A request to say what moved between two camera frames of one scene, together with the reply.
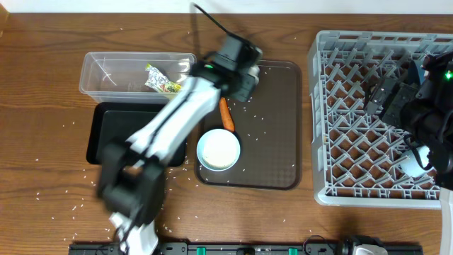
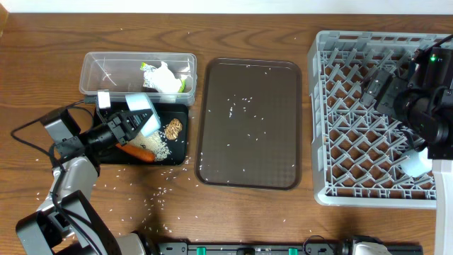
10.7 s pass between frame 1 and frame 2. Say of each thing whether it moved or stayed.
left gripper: moved
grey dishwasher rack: stayed
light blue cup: stayed
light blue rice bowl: moved
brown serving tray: stayed
